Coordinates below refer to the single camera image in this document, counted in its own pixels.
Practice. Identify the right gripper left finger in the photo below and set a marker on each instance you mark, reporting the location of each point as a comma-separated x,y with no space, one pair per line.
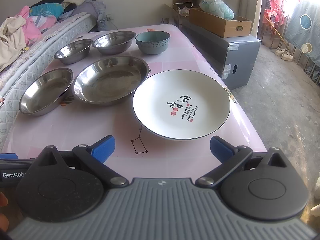
92,158

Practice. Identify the pair of white shoes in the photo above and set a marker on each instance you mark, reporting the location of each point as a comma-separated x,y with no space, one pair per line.
284,54

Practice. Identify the white quilted mattress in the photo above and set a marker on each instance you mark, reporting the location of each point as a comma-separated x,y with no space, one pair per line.
16,78

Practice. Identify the large steel basin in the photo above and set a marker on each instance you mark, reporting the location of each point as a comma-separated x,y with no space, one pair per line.
110,81

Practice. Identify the teal ceramic bowl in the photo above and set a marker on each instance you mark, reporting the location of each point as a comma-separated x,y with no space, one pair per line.
153,42

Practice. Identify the brown cardboard box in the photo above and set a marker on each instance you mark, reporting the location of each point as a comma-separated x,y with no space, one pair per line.
237,27

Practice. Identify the white ceramic plate with calligraphy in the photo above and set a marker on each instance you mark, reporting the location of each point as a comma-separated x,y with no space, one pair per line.
181,104

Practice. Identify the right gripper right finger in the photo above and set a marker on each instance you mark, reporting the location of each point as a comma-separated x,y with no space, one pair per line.
232,159

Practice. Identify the blue patterned hanging sheet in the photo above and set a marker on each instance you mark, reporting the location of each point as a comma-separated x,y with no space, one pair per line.
303,30

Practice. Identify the large grey carton box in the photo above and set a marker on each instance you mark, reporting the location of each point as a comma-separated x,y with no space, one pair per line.
232,58

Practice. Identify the open box with clutter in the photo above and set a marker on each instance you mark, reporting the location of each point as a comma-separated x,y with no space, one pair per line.
179,10

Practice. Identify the plastic bag with cloth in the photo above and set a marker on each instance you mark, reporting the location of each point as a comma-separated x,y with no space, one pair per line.
217,8

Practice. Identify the small steel bowl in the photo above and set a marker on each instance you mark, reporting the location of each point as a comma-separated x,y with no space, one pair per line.
74,52

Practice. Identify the pile of clothes and bedding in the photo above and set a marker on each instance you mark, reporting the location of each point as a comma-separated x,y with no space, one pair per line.
24,29

